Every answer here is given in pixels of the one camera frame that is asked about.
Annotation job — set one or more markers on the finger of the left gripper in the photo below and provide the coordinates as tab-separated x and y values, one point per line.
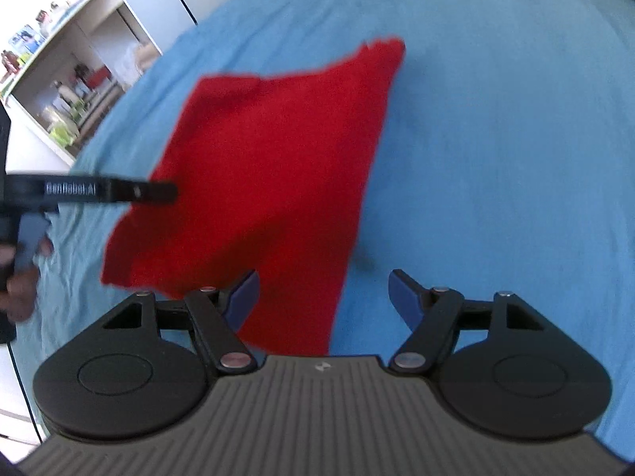
127	190

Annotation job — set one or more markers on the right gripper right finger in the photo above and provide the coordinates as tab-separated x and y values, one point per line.
499	365

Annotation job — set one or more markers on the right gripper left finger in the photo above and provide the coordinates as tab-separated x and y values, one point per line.
147	364

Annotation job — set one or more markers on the red knit sweater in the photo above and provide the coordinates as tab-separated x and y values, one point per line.
271	174

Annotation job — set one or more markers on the person's left hand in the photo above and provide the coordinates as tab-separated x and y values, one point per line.
18	300

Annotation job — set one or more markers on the white shelf unit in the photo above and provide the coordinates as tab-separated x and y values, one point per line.
69	85

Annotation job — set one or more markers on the blue bed sheet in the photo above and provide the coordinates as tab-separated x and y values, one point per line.
506	161

